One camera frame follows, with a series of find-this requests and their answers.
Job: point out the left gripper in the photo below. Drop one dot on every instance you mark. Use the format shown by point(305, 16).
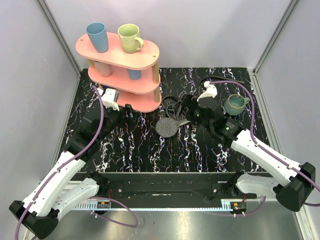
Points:
point(121, 113)

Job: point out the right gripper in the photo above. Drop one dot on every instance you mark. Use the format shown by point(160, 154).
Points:
point(190, 101)

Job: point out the grey shower head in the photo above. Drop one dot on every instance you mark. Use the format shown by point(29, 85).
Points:
point(167, 127)

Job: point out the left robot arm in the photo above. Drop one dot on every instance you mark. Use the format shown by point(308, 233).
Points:
point(42, 210)

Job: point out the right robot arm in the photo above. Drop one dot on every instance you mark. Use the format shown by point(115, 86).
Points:
point(290, 182)

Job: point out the pink three-tier shelf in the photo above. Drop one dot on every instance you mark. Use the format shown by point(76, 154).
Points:
point(144, 94)

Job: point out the blue cup on shelf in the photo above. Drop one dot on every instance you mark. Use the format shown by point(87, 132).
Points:
point(134, 74)

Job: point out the teal ceramic mug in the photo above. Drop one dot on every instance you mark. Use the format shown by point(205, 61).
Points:
point(235, 104)

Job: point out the pink cup on shelf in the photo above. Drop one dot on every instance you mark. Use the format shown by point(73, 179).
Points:
point(103, 69)

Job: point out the light green mug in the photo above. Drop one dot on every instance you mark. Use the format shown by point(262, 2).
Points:
point(130, 40)

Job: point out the tall blue cup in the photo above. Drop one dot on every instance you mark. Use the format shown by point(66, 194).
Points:
point(98, 36)

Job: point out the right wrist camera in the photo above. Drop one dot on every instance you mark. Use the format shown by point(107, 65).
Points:
point(211, 91)

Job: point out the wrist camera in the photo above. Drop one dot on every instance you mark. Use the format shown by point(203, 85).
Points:
point(211, 91)
point(109, 98)

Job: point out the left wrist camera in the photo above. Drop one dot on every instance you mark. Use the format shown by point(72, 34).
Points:
point(109, 98)

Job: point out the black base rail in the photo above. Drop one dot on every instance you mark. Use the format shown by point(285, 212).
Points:
point(166, 190)

